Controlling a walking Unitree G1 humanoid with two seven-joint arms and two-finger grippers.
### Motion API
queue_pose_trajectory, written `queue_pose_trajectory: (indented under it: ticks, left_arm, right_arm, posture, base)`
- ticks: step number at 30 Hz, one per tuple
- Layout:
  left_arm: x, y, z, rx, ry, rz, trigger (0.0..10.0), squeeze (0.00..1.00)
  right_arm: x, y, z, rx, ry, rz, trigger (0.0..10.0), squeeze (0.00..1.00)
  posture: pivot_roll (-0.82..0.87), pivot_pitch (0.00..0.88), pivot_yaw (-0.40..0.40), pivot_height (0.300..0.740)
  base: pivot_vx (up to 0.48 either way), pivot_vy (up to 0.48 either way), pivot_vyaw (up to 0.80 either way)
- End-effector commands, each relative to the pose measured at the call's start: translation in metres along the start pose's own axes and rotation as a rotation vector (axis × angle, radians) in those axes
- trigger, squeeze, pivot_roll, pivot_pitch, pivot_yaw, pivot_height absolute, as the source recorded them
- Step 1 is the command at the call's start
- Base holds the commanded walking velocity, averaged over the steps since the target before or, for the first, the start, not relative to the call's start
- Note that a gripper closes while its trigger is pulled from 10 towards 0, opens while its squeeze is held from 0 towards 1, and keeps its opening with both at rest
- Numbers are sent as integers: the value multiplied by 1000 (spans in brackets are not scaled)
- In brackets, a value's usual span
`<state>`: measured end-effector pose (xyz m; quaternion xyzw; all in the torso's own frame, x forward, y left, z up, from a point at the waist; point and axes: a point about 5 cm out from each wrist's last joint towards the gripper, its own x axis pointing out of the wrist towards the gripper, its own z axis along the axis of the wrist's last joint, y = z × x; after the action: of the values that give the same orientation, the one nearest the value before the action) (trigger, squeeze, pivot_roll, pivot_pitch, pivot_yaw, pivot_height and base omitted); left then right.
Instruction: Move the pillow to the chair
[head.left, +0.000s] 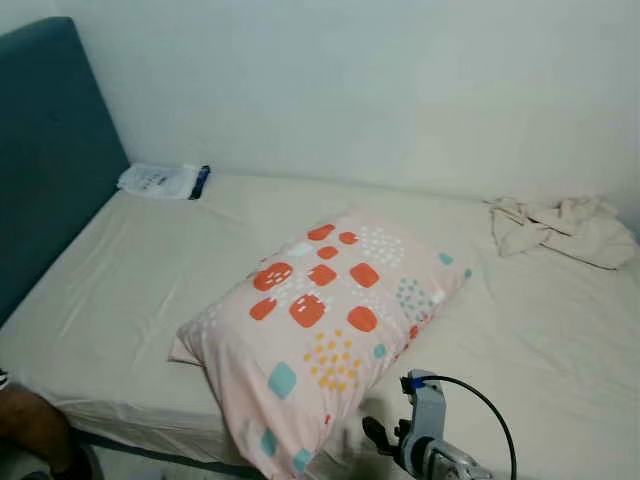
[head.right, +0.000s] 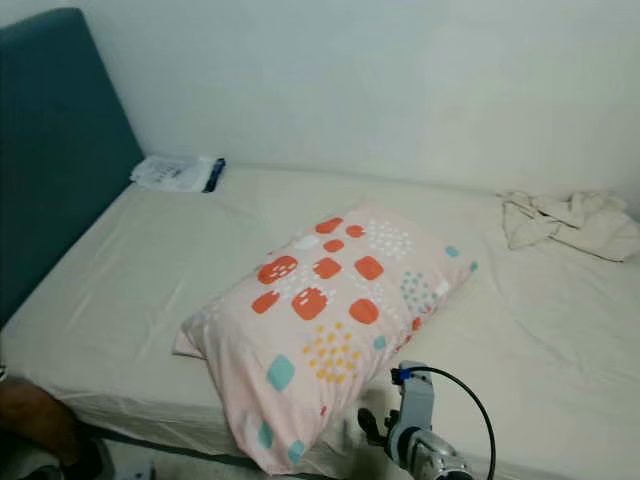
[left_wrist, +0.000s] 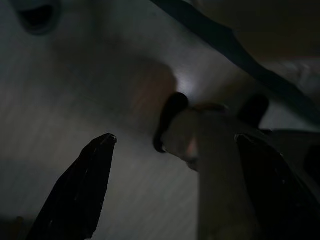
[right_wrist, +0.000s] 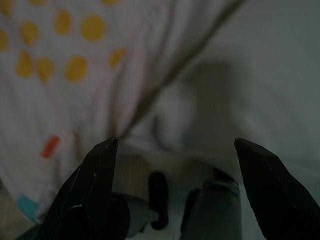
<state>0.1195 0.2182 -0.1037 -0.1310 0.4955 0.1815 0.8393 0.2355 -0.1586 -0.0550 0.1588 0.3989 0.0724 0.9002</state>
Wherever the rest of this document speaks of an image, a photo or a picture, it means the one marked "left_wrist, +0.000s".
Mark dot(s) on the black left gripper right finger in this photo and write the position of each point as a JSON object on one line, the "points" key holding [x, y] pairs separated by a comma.
{"points": [[277, 195]]}

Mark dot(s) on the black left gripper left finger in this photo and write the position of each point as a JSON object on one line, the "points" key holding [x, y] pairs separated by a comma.
{"points": [[75, 190]]}

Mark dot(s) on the blue bed frame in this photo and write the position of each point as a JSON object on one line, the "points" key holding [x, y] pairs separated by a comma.
{"points": [[225, 40]]}

